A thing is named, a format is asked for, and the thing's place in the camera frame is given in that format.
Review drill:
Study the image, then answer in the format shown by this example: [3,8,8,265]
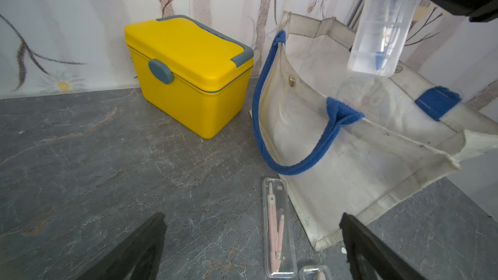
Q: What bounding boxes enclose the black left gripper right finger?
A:
[339,213,425,280]

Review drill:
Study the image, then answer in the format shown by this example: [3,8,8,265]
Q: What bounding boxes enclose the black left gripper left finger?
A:
[78,213,167,279]

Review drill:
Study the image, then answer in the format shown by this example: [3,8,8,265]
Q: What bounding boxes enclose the clear case blue insert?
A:
[348,0,419,77]

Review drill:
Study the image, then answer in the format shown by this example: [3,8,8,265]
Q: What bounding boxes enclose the clear case pink compass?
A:
[299,265,332,280]
[262,178,298,279]

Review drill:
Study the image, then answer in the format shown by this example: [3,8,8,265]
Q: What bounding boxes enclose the clear case pink compass upper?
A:
[262,178,298,279]

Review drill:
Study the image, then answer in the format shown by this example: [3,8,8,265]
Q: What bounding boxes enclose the yellow lidded storage box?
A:
[124,15,254,139]

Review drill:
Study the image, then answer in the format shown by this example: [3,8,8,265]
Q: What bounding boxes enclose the white canvas bag blue handles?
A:
[252,12,497,251]

